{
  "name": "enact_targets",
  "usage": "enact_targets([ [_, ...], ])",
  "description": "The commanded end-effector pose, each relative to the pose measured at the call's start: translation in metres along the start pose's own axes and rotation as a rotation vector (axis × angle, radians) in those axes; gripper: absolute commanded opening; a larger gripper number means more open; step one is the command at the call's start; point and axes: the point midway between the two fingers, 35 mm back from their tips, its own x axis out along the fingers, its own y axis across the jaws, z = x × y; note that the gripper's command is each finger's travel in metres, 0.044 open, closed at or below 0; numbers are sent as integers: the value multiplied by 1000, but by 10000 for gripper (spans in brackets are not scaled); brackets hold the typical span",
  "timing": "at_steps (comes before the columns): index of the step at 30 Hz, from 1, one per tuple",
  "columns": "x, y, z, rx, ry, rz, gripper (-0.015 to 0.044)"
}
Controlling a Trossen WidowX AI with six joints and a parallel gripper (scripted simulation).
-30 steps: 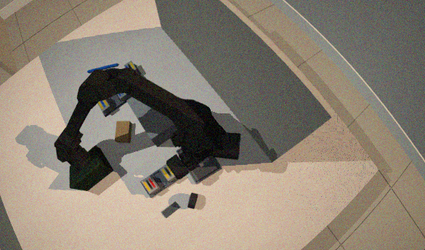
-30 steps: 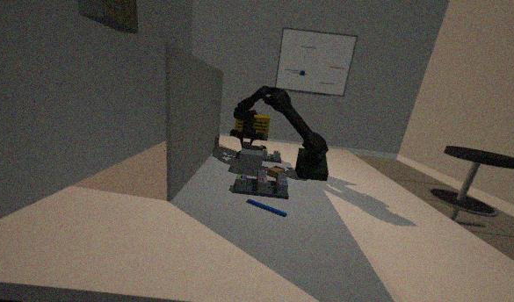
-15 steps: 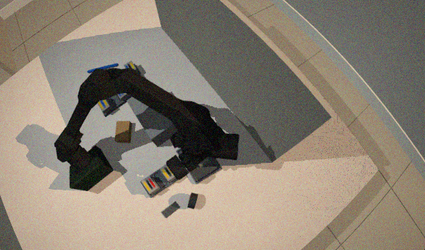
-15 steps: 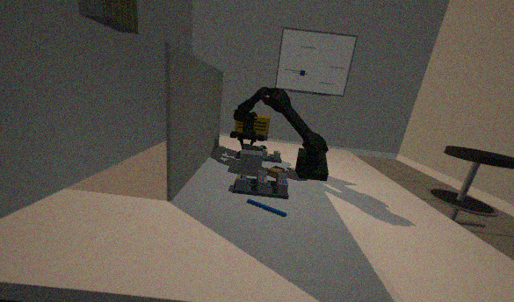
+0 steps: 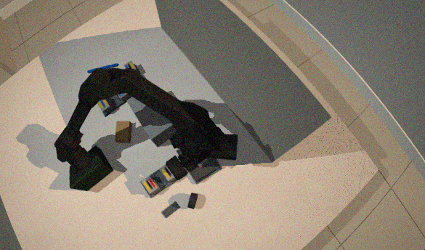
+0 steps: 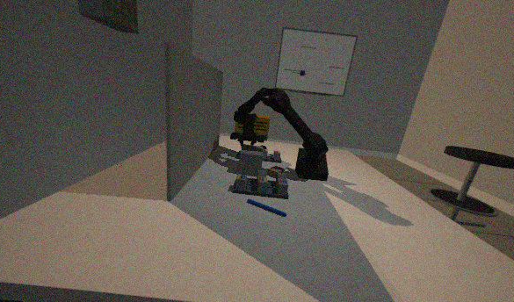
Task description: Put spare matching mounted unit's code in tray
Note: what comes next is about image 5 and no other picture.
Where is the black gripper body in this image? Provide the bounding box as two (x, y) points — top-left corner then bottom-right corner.
(166, 127), (224, 180)

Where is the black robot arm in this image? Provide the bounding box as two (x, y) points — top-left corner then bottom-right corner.
(54, 68), (238, 174)

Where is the grey flat panel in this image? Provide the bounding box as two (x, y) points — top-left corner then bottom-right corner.
(155, 0), (336, 162)

